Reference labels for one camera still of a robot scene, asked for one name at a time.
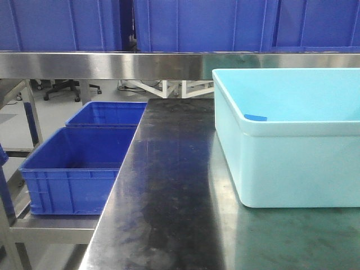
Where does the far blue crate lower shelf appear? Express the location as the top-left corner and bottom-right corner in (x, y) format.
(65, 101), (147, 128)

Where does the blue crate shelf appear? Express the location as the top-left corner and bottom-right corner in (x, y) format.
(65, 101), (147, 128)
(19, 127), (136, 215)

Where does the near blue crate lower shelf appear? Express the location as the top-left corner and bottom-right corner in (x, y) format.
(19, 127), (136, 215)

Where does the blue tape piece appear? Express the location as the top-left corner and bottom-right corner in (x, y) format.
(244, 114), (267, 122)

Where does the upper middle blue crate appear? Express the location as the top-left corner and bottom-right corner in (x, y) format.
(133, 1), (279, 52)

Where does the blue crate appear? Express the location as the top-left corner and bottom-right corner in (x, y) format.
(133, 1), (279, 52)
(1, 1), (124, 52)
(272, 1), (359, 52)

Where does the light blue plastic tub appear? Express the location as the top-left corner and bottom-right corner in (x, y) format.
(212, 68), (359, 208)

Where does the black office chair base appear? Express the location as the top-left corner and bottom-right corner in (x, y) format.
(30, 79), (102, 103)

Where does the upper right blue crate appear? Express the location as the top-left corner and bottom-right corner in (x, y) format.
(272, 1), (359, 52)

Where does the upper left blue crate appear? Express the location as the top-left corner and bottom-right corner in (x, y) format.
(1, 1), (124, 52)

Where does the white metal frame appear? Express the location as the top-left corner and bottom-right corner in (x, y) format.
(128, 80), (214, 98)

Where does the steel side shelf frame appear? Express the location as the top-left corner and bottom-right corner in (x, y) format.
(1, 79), (98, 269)

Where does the stainless steel shelf rail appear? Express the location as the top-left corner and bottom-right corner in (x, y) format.
(1, 51), (359, 80)

